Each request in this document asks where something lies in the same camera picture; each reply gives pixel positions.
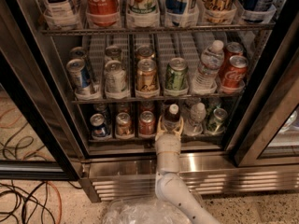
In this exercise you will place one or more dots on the blue silver can middle shelf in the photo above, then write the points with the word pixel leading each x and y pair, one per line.
pixel 80 76

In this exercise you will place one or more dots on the green can middle shelf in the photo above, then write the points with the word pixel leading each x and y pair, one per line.
pixel 175 76

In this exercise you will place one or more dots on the clear water bottle bottom shelf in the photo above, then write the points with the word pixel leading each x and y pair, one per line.
pixel 193 125

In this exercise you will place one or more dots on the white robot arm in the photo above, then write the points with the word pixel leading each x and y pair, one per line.
pixel 169 187

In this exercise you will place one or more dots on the clear water bottle middle shelf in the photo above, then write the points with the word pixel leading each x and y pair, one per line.
pixel 211 60

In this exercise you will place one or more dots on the clear water bottle shelf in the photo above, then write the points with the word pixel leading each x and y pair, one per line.
pixel 211 60
pixel 193 125

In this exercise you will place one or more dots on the gold brown bottle top shelf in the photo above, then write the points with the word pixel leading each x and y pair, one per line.
pixel 218 11

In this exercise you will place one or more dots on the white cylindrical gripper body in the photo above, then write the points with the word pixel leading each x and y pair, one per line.
pixel 167 144

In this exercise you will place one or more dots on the green can shelf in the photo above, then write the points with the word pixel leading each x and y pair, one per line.
pixel 216 120
pixel 175 76

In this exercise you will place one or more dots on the gold can shelf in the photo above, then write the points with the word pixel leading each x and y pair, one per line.
pixel 146 76
pixel 123 124

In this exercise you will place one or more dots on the brown drink bottle white cap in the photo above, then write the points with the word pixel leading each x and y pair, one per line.
pixel 171 117

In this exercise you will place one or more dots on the clear plastic bin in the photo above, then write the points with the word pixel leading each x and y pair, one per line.
pixel 147 210

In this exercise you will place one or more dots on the gold can middle shelf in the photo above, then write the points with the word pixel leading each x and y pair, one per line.
pixel 146 76

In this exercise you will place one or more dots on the gold can bottom shelf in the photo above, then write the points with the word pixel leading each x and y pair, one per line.
pixel 123 124

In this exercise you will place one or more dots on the red coca-cola can front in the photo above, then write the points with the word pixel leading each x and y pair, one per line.
pixel 234 71

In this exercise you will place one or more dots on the red can bottom shelf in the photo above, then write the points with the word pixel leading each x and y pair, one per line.
pixel 146 123

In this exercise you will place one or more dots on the green can bottom shelf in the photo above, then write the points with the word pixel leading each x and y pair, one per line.
pixel 216 120

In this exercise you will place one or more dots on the white can middle shelf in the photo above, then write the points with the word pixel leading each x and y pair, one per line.
pixel 115 77

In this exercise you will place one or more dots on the red coca-cola can rear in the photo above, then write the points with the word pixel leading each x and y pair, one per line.
pixel 231 49

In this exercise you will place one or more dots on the stainless steel fridge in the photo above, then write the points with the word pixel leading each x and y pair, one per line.
pixel 116 167

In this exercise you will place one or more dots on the red coca-cola can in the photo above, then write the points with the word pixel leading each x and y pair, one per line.
pixel 234 71
pixel 231 49

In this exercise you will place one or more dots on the glass fridge door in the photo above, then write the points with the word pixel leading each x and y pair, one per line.
pixel 28 148
pixel 269 140

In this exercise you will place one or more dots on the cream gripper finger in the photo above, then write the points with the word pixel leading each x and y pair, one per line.
pixel 179 128
pixel 160 130

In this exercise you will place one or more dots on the blue can bottom shelf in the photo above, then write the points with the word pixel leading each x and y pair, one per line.
pixel 99 126

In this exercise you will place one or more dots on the white label bottle top shelf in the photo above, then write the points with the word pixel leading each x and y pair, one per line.
pixel 62 12

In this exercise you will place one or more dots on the glass fridge door right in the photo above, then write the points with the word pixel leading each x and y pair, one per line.
pixel 269 140

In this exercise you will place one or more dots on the glass fridge door left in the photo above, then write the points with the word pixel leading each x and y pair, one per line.
pixel 28 148

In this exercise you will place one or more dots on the red coca-cola bottle top shelf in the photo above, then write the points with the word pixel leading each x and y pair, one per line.
pixel 103 12

